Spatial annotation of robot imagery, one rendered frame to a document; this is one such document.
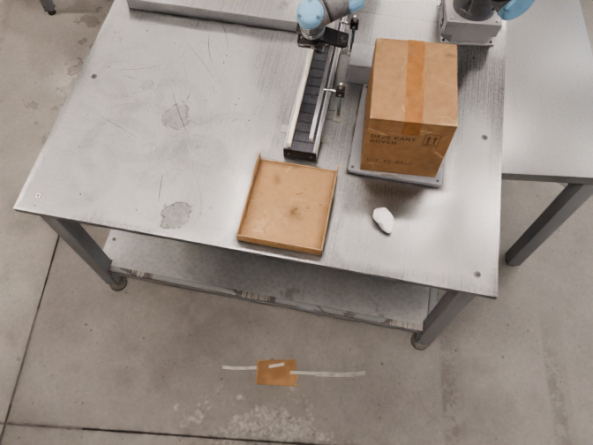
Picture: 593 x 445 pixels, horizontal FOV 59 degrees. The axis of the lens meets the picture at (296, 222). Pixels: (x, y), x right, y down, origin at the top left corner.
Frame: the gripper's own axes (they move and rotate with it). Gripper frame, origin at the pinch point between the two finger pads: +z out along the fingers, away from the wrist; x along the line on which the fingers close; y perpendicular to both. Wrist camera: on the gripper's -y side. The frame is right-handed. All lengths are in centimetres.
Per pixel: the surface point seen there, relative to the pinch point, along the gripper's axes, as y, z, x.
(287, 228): -1, -24, 61
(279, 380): -2, 32, 130
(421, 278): -43, -28, 69
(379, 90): -20.7, -31.7, 17.8
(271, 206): 6, -21, 56
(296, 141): 1.9, -13.5, 34.3
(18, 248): 132, 50, 100
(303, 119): 1.6, -9.0, 26.5
